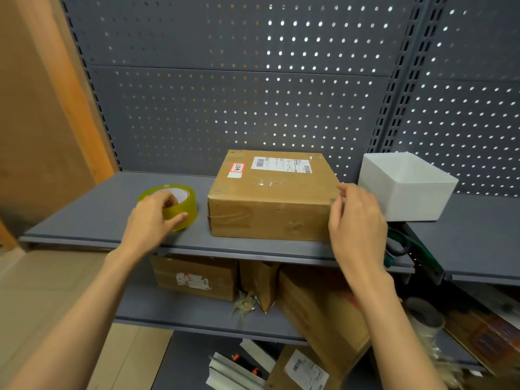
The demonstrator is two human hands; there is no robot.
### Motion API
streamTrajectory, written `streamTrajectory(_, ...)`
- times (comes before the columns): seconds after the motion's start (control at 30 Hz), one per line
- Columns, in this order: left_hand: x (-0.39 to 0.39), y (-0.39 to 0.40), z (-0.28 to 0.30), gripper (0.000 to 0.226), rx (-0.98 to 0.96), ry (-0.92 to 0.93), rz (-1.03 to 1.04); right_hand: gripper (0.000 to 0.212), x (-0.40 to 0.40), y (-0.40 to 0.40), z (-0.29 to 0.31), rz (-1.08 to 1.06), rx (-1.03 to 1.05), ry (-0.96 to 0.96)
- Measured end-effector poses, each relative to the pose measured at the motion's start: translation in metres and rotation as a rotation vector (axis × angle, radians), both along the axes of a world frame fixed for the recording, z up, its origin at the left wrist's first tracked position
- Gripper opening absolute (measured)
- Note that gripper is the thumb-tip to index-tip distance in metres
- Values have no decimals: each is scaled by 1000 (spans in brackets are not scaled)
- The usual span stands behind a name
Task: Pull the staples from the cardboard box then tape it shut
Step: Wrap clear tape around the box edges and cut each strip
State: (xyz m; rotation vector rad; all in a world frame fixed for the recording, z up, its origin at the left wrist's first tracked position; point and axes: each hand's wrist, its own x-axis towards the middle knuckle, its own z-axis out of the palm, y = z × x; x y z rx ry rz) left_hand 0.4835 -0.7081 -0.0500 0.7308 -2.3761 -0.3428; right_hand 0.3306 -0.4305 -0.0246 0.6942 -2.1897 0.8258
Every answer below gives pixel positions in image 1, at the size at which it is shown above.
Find brown cardboard box white labels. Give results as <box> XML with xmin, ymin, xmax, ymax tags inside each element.
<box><xmin>207</xmin><ymin>149</ymin><xmax>342</xmax><ymax>243</ymax></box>

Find cardboard box torn white sticker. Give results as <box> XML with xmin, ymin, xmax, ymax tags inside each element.
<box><xmin>150</xmin><ymin>255</ymin><xmax>239</xmax><ymax>302</ymax></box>

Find person's left hand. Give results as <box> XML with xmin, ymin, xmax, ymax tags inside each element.
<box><xmin>106</xmin><ymin>190</ymin><xmax>189</xmax><ymax>267</ymax></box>

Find white plastic bin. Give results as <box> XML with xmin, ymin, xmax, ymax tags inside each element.
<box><xmin>357</xmin><ymin>152</ymin><xmax>460</xmax><ymax>222</ymax></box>

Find white flat strips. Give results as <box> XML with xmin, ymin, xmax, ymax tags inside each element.
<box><xmin>205</xmin><ymin>339</ymin><xmax>277</xmax><ymax>390</ymax></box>

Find cardboard box barcode label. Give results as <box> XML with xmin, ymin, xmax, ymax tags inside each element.
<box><xmin>264</xmin><ymin>344</ymin><xmax>342</xmax><ymax>390</ymax></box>

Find cardboard box red lettering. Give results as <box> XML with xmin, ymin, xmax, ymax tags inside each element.
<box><xmin>278</xmin><ymin>265</ymin><xmax>373</xmax><ymax>380</ymax></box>

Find yellow tape roll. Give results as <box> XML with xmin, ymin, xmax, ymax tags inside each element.
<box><xmin>136</xmin><ymin>184</ymin><xmax>199</xmax><ymax>233</ymax></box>

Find cardboard box red blue print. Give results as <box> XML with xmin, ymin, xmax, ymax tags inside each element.
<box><xmin>445</xmin><ymin>308</ymin><xmax>520</xmax><ymax>376</ymax></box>

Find grey slotted upright post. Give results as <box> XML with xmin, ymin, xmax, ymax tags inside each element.
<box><xmin>369</xmin><ymin>0</ymin><xmax>450</xmax><ymax>154</ymax></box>
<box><xmin>58</xmin><ymin>0</ymin><xmax>122</xmax><ymax>172</ymax></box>

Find person's left forearm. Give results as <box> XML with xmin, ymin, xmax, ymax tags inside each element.
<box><xmin>6</xmin><ymin>249</ymin><xmax>135</xmax><ymax>390</ymax></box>

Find crumpled clear plastic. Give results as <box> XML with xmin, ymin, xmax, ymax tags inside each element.
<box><xmin>422</xmin><ymin>333</ymin><xmax>466</xmax><ymax>390</ymax></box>

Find person's right hand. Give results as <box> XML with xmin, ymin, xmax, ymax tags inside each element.
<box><xmin>328</xmin><ymin>182</ymin><xmax>394</xmax><ymax>292</ymax></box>

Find white tape roll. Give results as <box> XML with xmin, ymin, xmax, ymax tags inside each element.
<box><xmin>404</xmin><ymin>297</ymin><xmax>447</xmax><ymax>337</ymax></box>

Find grey perforated back panel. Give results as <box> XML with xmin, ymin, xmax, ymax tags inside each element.
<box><xmin>392</xmin><ymin>0</ymin><xmax>520</xmax><ymax>198</ymax></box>
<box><xmin>61</xmin><ymin>0</ymin><xmax>425</xmax><ymax>183</ymax></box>

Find black scissors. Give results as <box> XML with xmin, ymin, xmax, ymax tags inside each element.
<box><xmin>383</xmin><ymin>229</ymin><xmax>413</xmax><ymax>258</ymax></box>

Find person's right forearm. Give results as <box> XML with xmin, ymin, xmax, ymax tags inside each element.
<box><xmin>353</xmin><ymin>274</ymin><xmax>447</xmax><ymax>390</ymax></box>

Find brown wooden panel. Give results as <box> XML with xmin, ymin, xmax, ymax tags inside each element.
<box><xmin>0</xmin><ymin>0</ymin><xmax>119</xmax><ymax>250</ymax></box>

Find green handled needle-nose pliers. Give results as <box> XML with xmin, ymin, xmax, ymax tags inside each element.
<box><xmin>383</xmin><ymin>227</ymin><xmax>446</xmax><ymax>285</ymax></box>

